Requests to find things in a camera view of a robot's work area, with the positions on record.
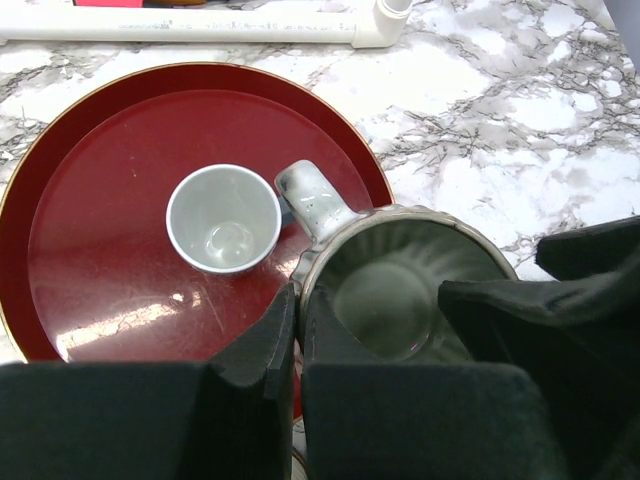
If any white PVC pipe frame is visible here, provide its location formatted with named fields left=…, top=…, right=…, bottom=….
left=1, top=1, right=412, bottom=48

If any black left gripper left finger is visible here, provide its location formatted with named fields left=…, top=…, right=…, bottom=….
left=1, top=285, right=296, bottom=479

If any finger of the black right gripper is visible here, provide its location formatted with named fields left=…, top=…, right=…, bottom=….
left=535, top=215, right=639, bottom=281
left=438, top=274, right=639, bottom=479

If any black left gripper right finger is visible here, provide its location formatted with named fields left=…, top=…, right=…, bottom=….
left=302, top=288, right=569, bottom=479

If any small grey cup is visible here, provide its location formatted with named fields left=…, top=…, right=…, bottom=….
left=165, top=164, right=294, bottom=275

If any ribbed grey cup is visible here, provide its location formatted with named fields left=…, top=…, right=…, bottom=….
left=275, top=160, right=517, bottom=363

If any orange handled screwdriver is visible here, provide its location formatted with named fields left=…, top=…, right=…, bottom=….
left=144, top=0, right=207, bottom=8

